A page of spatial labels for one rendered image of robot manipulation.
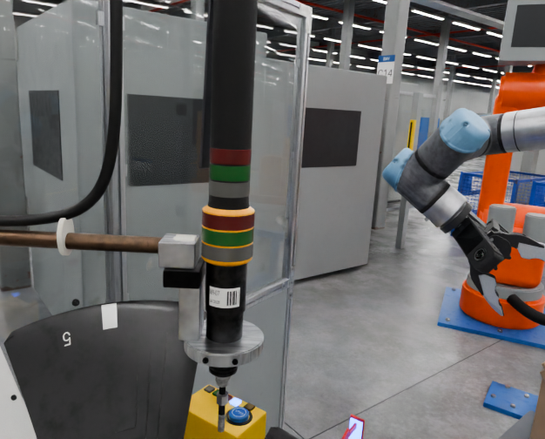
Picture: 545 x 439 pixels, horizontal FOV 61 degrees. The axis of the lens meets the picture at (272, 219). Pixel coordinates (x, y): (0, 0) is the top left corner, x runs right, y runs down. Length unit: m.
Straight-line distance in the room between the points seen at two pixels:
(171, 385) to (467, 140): 0.60
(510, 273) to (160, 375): 3.87
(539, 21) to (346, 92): 1.67
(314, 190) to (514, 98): 1.85
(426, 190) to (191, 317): 0.59
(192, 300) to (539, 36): 3.97
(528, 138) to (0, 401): 0.93
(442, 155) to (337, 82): 3.80
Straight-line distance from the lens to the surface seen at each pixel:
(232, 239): 0.37
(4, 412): 0.76
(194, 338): 0.41
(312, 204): 4.56
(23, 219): 0.43
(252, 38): 0.37
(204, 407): 1.04
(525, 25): 4.23
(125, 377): 0.57
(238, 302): 0.40
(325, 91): 4.52
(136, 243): 0.40
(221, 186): 0.37
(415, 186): 0.90
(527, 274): 4.29
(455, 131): 0.85
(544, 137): 0.94
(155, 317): 0.59
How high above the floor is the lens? 1.67
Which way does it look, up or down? 13 degrees down
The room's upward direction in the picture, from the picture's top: 3 degrees clockwise
